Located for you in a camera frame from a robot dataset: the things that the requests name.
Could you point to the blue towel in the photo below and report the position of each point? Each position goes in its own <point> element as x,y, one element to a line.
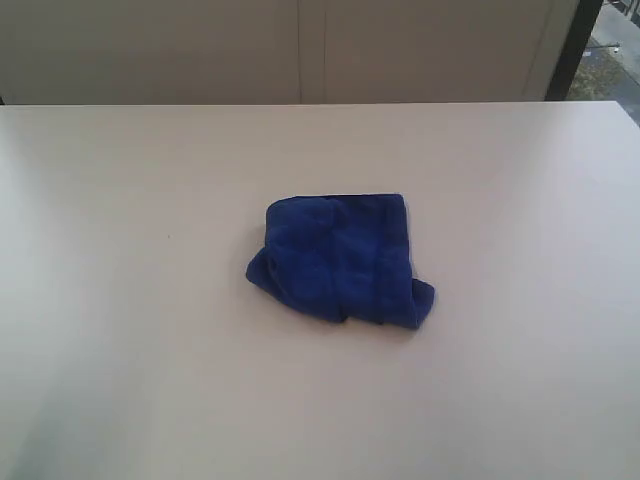
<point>337,257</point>

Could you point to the black window frame post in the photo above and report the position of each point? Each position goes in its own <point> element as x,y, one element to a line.
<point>575,43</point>

